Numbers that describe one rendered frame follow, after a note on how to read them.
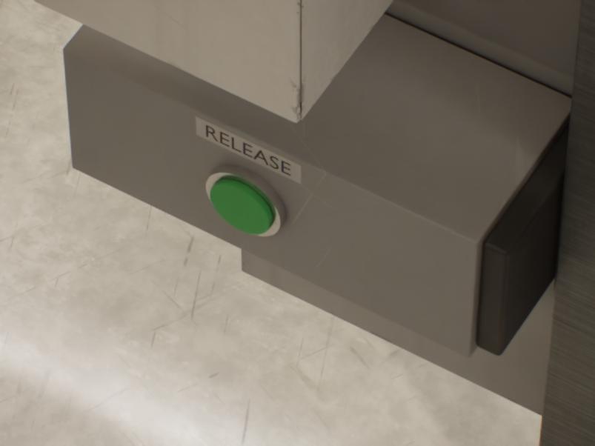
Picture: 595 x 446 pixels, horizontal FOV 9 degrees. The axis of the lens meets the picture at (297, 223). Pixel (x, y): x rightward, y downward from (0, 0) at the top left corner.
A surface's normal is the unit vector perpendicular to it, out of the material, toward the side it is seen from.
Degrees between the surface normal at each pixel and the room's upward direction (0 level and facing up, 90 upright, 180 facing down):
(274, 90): 90
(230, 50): 90
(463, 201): 0
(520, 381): 90
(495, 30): 90
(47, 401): 0
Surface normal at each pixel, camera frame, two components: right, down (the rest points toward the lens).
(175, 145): -0.51, 0.68
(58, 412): 0.00, -0.61
